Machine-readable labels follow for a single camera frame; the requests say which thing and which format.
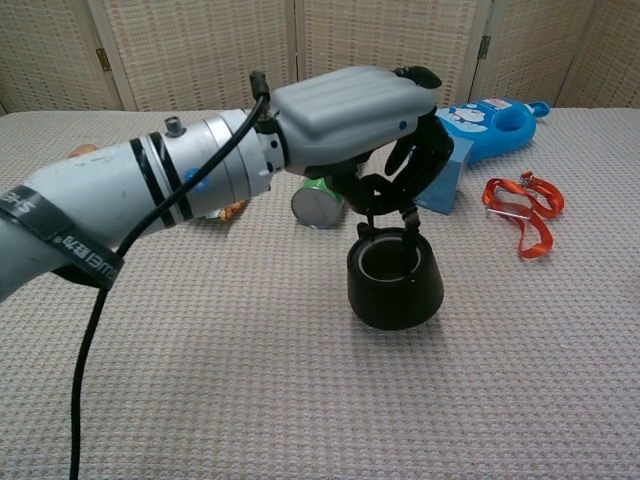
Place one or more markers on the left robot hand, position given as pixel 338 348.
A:
pixel 350 115

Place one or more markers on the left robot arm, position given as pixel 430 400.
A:
pixel 100 185

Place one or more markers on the green chips can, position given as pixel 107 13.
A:
pixel 315 205

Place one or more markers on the blue detergent bottle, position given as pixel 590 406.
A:
pixel 470 117

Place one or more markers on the small blue cardboard box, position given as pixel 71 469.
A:
pixel 450 185

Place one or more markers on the brass screen hinge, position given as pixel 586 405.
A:
pixel 484 47
pixel 103 59

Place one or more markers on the green snack bag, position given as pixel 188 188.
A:
pixel 232 211

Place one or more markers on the beige woven folding screen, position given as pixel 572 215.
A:
pixel 200 50

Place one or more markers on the white woven tablecloth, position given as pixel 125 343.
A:
pixel 320 375

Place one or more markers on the orange juice bottle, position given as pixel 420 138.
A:
pixel 82 150

